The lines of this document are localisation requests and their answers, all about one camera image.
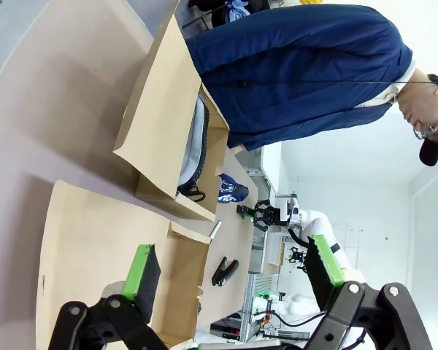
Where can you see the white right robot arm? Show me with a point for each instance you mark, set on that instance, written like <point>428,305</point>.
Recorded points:
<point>319,224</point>

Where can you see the blue patterned pouch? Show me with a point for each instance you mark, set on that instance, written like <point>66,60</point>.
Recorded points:
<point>231,191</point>

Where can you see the dark navy cap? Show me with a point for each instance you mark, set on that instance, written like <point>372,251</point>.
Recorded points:
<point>432,149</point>

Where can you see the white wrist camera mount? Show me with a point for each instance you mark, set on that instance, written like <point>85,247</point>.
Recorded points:
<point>292,211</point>

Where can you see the cardboard box holding grey backpack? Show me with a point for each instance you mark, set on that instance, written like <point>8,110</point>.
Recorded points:
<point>157,109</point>

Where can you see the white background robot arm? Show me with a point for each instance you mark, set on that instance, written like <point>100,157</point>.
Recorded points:
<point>297,310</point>

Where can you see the aluminium frame rack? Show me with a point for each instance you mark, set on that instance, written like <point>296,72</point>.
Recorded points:
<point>257,171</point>

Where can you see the black electronics box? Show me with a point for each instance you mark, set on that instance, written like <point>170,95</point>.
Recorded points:
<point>224,328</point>

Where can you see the grey backpack with black trim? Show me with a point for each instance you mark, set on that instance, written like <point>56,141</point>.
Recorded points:
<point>191,146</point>

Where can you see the person's right hand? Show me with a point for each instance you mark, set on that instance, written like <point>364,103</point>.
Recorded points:
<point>239,149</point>

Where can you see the open cardboard box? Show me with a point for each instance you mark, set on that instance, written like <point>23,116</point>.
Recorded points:
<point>95,226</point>

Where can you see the grey slotted metal panel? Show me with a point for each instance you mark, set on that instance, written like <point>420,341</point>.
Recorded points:
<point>257,295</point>

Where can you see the thin-rimmed glasses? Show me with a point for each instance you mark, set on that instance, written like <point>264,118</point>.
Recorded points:
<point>429,129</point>

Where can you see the black chair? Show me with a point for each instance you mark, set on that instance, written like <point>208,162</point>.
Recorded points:
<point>204,16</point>

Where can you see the blue cloth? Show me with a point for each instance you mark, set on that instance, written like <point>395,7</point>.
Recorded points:
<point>238,8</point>

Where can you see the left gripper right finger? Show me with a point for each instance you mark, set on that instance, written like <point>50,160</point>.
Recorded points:
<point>350,313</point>

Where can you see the person in navy jacket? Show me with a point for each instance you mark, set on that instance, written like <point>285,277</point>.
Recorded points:
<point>295,73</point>

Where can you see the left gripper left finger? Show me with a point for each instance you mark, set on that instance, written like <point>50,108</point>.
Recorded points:
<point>142,280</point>

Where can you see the silver metal cylinder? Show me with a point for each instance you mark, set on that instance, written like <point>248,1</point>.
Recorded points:
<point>215,229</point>

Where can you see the black stapler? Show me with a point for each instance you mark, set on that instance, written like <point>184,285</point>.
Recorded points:
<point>222,273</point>

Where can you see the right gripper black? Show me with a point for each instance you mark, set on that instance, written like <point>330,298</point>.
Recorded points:
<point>276,216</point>

